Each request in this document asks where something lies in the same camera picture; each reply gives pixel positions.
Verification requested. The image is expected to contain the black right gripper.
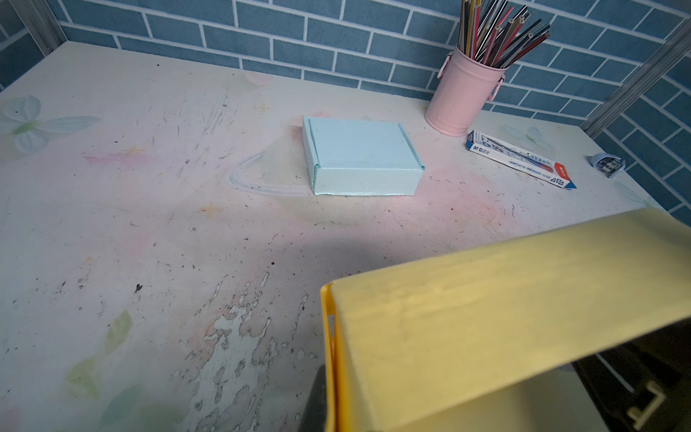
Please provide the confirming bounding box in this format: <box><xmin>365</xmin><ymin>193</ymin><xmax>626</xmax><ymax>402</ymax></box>
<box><xmin>572</xmin><ymin>319</ymin><xmax>690</xmax><ymax>431</ymax></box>

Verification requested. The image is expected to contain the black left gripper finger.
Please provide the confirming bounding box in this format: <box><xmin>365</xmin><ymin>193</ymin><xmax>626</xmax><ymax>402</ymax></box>
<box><xmin>298</xmin><ymin>365</ymin><xmax>328</xmax><ymax>432</ymax></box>

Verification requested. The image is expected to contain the yellow paper box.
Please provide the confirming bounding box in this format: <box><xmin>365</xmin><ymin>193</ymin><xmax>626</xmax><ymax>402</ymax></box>
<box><xmin>321</xmin><ymin>208</ymin><xmax>690</xmax><ymax>431</ymax></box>

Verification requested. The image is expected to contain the light blue paper box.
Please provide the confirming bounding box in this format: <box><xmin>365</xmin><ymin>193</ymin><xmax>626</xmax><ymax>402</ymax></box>
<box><xmin>302</xmin><ymin>116</ymin><xmax>426</xmax><ymax>196</ymax></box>

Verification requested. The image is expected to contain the white blue pencil box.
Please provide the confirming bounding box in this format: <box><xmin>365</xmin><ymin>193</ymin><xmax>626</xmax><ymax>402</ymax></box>
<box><xmin>466</xmin><ymin>131</ymin><xmax>577</xmax><ymax>190</ymax></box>

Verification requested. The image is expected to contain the pink metal pencil bucket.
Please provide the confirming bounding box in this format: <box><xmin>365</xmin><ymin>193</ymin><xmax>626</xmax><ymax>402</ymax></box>
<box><xmin>424</xmin><ymin>48</ymin><xmax>507</xmax><ymax>137</ymax></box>

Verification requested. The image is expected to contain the bundle of coloured pencils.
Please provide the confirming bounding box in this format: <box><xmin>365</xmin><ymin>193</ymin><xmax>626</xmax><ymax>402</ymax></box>
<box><xmin>456</xmin><ymin>0</ymin><xmax>551</xmax><ymax>69</ymax></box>

